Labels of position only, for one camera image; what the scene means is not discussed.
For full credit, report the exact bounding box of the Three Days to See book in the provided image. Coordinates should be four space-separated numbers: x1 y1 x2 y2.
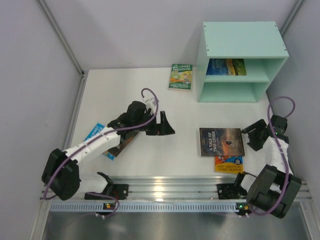
104 132 139 160

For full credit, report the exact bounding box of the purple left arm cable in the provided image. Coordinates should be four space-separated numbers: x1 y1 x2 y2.
42 87 161 218

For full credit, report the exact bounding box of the yellow 130-Storey Treehouse book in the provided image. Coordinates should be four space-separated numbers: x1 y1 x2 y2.
214 156 244 174

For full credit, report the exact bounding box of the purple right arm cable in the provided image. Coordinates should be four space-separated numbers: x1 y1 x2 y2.
237 96 296 218

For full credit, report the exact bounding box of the Animal Farm book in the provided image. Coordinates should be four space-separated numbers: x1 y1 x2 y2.
206 58 247 76

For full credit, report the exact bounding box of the green Treehouse book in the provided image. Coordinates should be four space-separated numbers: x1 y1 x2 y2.
168 64 193 91

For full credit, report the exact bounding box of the grey slotted cable duct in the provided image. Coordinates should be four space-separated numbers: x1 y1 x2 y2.
50 202 249 213

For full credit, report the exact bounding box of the mint green shelf cabinet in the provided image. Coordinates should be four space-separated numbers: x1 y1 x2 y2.
195 21 289 103

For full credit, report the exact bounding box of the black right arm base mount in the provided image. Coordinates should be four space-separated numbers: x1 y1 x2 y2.
216 172 248 200

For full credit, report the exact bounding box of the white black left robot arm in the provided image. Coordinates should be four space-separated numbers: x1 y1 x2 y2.
41 101 176 201

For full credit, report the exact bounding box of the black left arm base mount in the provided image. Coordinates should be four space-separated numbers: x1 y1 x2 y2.
84 172 129 200

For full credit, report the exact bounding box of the aluminium rail frame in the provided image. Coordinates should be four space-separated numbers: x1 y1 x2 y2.
37 0 313 203

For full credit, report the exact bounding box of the blue Treehouse book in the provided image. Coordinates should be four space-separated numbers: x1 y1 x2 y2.
84 123 116 161

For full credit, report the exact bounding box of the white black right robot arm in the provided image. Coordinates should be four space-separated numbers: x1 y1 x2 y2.
234 115 302 219

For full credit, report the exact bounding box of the A Tale of Two Cities book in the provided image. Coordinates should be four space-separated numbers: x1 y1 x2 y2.
199 128 245 157

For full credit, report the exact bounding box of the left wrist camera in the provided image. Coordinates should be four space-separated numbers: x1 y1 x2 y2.
142 97 157 109

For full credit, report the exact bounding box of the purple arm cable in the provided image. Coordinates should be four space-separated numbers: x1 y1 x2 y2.
42 87 161 218
237 96 296 218

